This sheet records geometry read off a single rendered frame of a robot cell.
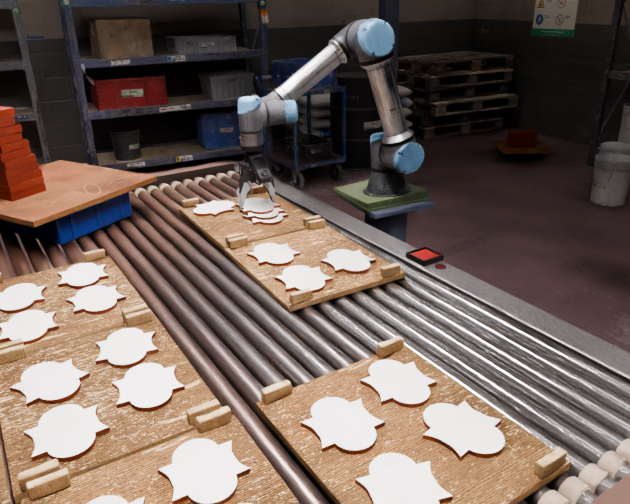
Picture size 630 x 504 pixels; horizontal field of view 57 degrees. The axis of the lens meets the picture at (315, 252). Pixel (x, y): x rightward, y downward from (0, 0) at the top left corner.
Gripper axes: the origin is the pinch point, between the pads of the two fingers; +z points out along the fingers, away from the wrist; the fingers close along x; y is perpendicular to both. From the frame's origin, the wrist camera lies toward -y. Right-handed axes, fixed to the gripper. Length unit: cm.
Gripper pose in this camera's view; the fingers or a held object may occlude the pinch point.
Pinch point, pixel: (257, 204)
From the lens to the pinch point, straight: 199.3
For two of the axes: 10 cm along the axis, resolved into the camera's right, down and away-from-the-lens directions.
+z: 0.2, 9.1, 4.1
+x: -9.0, 1.9, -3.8
